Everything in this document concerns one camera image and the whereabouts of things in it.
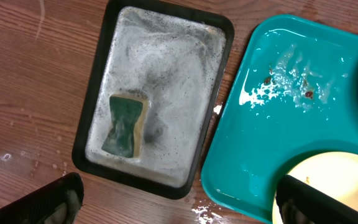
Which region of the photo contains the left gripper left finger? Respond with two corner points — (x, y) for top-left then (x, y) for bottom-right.
(0, 172), (84, 223)

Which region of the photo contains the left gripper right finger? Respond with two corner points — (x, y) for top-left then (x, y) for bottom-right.
(275, 175), (358, 224)

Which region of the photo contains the yellow-green plate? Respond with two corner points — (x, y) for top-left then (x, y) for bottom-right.
(272, 152), (358, 224)

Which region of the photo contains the green and yellow sponge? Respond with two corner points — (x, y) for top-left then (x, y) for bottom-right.
(101, 95), (149, 158)

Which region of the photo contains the teal plastic serving tray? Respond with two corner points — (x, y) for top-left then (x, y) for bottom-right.
(201, 14), (358, 222)

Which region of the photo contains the black tray with soapy water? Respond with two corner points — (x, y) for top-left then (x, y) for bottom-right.
(72, 1), (234, 199)

